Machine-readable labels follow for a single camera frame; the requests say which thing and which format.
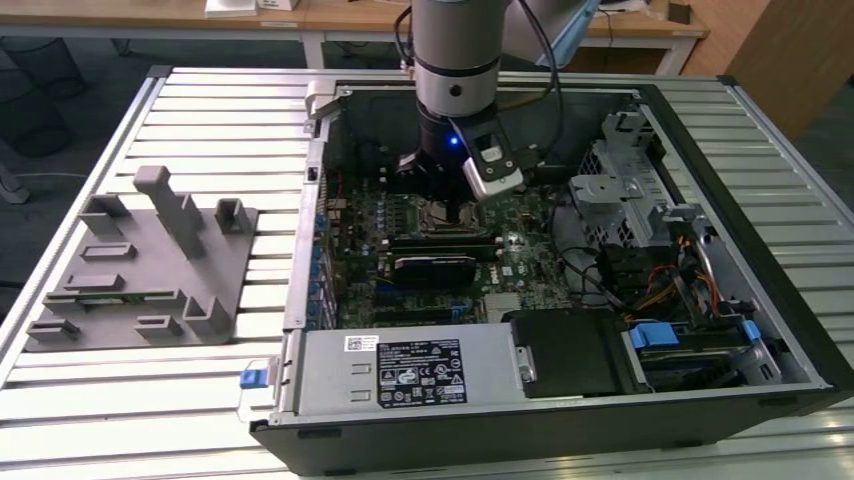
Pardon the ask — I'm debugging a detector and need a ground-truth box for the CPU socket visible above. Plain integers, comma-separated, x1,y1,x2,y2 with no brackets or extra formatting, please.
414,195,488,238

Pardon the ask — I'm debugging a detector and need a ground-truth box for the grey case latch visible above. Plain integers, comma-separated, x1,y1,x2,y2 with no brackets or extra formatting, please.
304,79,342,134

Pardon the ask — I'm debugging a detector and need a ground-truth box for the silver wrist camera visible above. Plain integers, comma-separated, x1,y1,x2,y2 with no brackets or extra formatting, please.
444,117,527,202

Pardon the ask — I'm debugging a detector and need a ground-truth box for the silver drive cage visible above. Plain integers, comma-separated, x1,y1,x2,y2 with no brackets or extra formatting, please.
566,112,675,251

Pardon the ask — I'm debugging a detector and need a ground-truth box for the silver power supply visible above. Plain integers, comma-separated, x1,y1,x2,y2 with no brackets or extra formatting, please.
279,324,526,416

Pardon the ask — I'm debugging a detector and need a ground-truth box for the black internal cable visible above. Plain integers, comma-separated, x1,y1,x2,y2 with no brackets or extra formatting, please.
554,244,626,309

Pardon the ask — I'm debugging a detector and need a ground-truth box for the black camera cable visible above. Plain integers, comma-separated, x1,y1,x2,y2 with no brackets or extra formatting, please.
517,0,567,169

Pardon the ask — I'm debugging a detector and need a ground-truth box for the grey parts rack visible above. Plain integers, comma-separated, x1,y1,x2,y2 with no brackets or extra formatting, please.
24,164,263,354

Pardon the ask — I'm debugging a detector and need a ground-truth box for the black graphics card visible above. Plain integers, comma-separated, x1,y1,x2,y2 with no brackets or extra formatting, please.
392,255,479,290

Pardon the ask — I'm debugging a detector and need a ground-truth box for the wooden desk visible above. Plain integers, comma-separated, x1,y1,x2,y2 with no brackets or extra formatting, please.
0,0,713,76

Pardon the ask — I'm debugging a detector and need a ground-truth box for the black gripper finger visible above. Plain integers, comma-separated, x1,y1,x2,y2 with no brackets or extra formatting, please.
396,156,440,200
436,168,480,225

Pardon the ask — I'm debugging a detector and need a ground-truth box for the small silver heatsink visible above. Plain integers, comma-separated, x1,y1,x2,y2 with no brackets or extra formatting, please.
484,293,522,321

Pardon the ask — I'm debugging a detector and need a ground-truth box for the black expansion slot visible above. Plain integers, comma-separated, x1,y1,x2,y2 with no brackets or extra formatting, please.
371,307,468,326
376,287,482,302

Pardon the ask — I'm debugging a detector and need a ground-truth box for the hard disk in blue carrier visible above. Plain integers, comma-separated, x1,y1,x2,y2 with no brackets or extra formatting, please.
623,323,753,394

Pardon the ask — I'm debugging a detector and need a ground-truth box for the black plastic shroud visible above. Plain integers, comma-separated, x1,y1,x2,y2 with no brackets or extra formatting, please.
499,308,653,399

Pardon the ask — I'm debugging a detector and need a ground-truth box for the wooden cabinet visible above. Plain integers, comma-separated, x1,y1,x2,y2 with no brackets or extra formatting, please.
683,0,854,149

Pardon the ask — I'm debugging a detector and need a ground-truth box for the black PC case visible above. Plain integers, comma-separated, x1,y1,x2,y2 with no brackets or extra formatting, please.
247,74,854,477

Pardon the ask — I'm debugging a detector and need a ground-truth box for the green RAM stick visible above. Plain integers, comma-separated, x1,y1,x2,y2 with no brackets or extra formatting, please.
47,291,176,305

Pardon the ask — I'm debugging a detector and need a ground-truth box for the white table leg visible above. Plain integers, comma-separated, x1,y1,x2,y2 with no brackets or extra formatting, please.
0,137,32,205

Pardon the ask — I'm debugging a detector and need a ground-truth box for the large white box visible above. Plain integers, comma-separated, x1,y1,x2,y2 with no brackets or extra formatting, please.
204,0,259,19

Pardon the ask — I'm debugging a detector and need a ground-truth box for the orange wire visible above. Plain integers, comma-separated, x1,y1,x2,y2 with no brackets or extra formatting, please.
630,292,675,314

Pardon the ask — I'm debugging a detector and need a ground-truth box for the black RAM slot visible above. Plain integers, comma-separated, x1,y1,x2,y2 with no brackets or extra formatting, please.
388,235,503,250
388,245,503,260

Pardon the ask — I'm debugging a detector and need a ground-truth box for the black mesh wastebasket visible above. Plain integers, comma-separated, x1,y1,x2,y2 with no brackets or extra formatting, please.
0,37,88,159

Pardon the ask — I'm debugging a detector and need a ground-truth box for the green motherboard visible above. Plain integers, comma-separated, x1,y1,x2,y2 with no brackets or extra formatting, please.
318,169,577,332

